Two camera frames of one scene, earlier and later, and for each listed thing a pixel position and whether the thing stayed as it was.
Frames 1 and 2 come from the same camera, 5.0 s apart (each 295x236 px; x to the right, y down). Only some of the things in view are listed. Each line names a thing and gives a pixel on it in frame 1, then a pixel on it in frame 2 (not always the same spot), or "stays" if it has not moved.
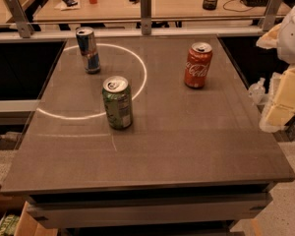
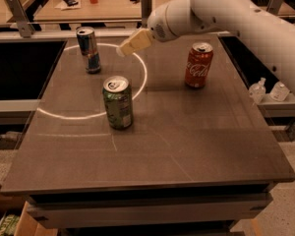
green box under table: (8, 224) stays
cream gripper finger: (269, 39) -> (141, 36)
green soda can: (118, 101) stays
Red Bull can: (87, 45) stays
